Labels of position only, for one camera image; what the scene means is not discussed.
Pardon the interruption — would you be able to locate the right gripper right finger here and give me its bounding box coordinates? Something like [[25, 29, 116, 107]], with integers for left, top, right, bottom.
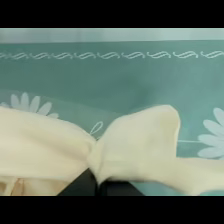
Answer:
[[98, 180, 146, 197]]

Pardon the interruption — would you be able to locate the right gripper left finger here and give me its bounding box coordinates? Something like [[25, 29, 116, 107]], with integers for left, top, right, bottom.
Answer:
[[57, 167, 100, 197]]

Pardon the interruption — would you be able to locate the cream garment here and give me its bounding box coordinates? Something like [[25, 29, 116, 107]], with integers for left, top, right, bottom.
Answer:
[[0, 104, 224, 197]]

